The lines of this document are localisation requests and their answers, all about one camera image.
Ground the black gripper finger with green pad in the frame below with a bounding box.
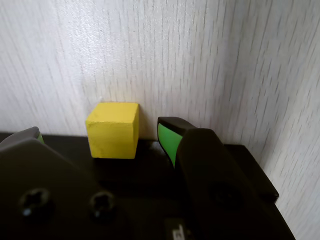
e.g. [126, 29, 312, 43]
[157, 116, 286, 240]
[0, 126, 121, 240]

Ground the yellow wooden cube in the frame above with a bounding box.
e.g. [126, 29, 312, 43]
[85, 101, 140, 160]

